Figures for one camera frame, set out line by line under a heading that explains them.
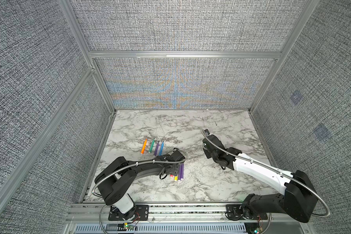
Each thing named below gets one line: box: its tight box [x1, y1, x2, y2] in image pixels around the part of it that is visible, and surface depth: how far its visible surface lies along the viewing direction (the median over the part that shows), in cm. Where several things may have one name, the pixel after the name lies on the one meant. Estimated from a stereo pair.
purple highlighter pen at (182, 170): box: [180, 163, 185, 180], surface depth 89 cm
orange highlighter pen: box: [140, 138, 148, 155], surface depth 99 cm
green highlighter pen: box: [148, 137, 156, 154], surface depth 100 cm
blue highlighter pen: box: [158, 140, 165, 156], surface depth 99 cm
